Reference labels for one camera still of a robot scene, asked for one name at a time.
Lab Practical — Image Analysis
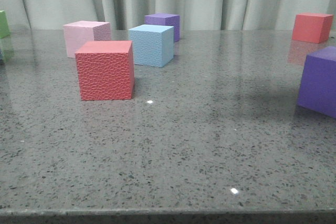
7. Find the light blue textured block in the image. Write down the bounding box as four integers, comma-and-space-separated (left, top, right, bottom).
128, 25, 174, 67

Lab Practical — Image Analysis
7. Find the light blue smooth block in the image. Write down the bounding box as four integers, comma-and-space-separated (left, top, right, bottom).
0, 49, 4, 65

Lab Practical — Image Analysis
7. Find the red textured front block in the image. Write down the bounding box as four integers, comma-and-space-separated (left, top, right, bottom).
75, 40, 135, 101

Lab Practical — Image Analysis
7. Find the purple back block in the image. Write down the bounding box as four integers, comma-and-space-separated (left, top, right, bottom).
144, 13, 180, 42

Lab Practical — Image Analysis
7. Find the purple block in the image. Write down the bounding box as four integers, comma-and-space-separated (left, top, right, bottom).
297, 46, 335, 118
144, 13, 180, 42

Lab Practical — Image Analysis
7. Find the pink foam block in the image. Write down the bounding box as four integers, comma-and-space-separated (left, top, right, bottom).
63, 20, 111, 58

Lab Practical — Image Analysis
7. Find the purple front right block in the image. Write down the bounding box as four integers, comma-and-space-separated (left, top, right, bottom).
297, 46, 335, 118

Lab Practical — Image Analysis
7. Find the red back right block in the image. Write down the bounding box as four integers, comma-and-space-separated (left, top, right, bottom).
292, 13, 334, 44

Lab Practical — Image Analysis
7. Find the green foam block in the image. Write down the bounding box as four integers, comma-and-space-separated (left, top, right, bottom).
0, 10, 10, 38

